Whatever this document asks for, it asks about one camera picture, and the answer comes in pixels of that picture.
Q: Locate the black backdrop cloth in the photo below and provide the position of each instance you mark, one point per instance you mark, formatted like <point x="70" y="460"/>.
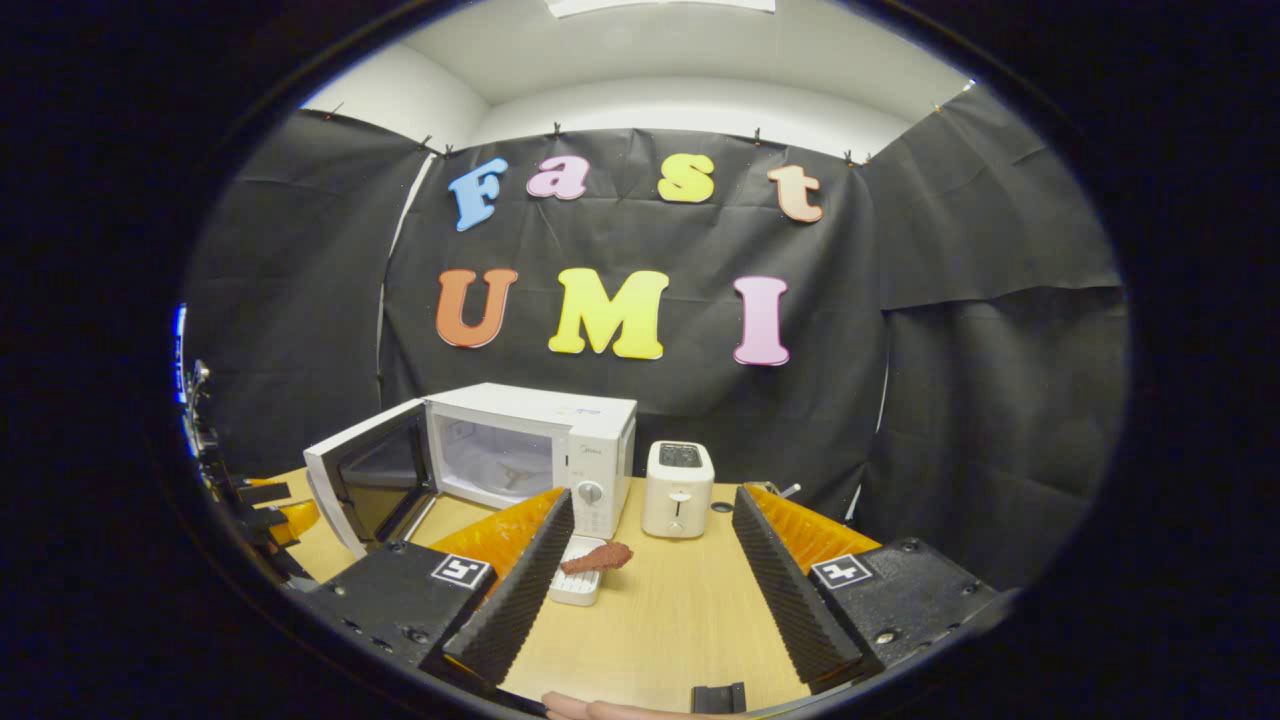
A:
<point x="620" y="410"/>

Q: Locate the large ceiling light panel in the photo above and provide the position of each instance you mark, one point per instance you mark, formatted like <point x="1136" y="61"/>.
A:
<point x="660" y="6"/>

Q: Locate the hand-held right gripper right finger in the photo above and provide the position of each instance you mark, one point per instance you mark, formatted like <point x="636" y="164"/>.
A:
<point x="790" y="600"/>

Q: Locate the white microwave oven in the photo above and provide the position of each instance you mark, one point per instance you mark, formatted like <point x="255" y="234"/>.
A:
<point x="600" y="440"/>

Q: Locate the white printed board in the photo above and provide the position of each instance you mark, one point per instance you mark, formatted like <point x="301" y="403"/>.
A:
<point x="180" y="350"/>

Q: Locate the white toaster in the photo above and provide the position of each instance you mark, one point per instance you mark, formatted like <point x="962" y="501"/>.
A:
<point x="678" y="500"/>

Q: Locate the white rectangular dish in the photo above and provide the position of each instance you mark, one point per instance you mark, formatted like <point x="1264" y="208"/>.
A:
<point x="578" y="588"/>

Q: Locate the reddish brown drumstick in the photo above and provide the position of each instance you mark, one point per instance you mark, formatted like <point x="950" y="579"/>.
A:
<point x="600" y="558"/>

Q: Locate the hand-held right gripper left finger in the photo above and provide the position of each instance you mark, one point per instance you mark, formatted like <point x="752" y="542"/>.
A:
<point x="520" y="600"/>

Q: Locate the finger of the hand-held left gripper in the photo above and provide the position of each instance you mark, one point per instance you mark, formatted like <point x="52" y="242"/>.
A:
<point x="300" y="520"/>

